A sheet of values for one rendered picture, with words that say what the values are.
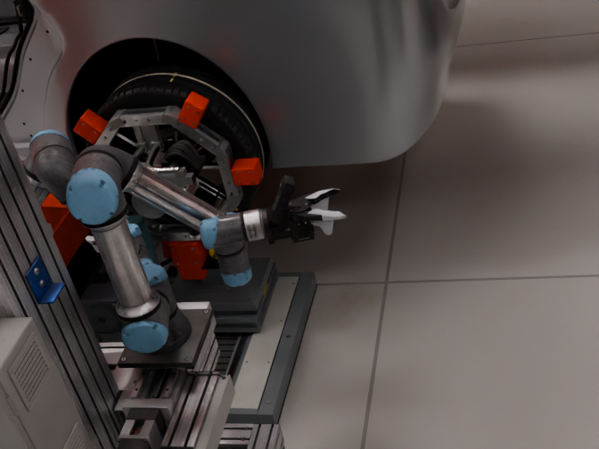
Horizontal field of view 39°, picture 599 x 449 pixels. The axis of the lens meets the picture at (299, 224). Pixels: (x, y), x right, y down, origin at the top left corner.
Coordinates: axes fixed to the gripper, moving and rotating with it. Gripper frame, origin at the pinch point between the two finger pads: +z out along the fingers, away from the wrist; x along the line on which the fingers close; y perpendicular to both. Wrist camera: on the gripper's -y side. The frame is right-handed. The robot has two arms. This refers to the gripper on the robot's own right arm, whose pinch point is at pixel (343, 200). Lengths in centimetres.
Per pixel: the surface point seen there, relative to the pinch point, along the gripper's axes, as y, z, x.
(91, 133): 4, -81, -102
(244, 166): 23, -30, -92
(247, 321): 95, -44, -106
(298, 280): 98, -22, -138
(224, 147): 15, -35, -92
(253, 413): 108, -45, -64
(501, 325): 111, 55, -94
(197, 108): -2, -41, -90
